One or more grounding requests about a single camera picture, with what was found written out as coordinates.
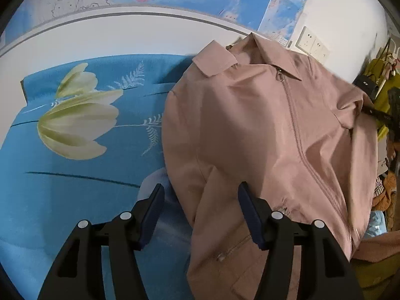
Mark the pink zip jacket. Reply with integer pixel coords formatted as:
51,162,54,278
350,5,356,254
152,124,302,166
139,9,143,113
161,32,400,300

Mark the yellow-green garment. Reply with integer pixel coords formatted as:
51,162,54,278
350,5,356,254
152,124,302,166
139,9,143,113
364,58,400,141

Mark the black handbag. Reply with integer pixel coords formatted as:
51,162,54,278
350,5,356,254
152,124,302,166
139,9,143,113
353,74,386,101

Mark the person's olive sweater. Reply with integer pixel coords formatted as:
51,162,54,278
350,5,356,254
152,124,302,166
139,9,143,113
351,254,400,290

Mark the white wall socket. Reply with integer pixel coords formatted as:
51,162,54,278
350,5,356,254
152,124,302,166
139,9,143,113
311,37,331,63
295,26,317,54

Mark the blue floral bedsheet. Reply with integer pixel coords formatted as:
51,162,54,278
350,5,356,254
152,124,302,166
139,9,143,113
0,53,201,300

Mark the light blue cloth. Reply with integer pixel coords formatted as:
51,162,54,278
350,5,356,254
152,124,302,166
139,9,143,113
364,211,390,240

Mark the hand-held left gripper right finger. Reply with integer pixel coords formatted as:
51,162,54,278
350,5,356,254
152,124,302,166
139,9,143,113
237,181,365,300

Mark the plush toy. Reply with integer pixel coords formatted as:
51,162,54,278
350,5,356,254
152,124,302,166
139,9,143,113
383,51,400,76

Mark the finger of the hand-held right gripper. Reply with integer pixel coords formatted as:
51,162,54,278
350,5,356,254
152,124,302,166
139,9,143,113
364,106,397,129

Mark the small blue wall map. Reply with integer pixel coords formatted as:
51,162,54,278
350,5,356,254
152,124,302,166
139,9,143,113
258,0,308,47

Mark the pile of orange-brown clothes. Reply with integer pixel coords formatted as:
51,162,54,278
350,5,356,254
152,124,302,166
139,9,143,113
370,159,400,213

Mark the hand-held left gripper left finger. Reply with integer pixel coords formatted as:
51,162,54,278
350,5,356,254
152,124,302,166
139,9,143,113
37,183,165,300

